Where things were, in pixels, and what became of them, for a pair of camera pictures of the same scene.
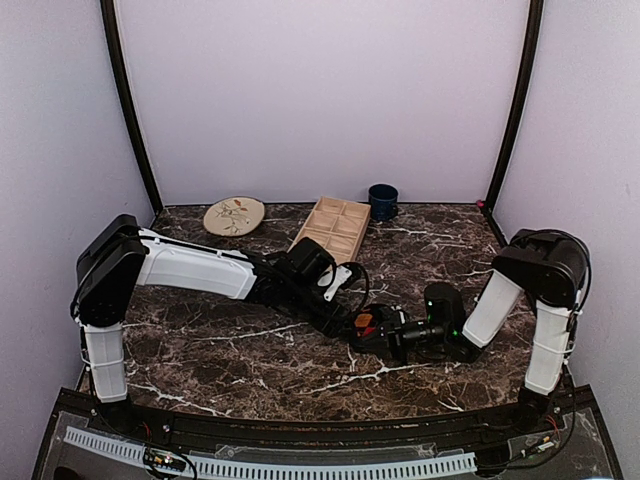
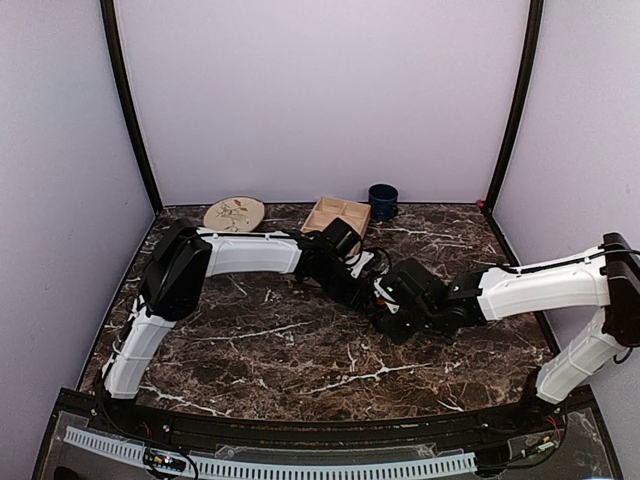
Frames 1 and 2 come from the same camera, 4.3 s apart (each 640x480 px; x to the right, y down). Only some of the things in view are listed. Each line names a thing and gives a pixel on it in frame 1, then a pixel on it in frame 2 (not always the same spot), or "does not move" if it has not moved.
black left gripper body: (326, 324) → (331, 284)
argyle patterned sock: (364, 329) → (382, 303)
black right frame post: (531, 53) does not move
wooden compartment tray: (339, 225) does not move
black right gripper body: (424, 334) → (419, 321)
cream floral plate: (234, 216) does not move
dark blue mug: (383, 199) does not move
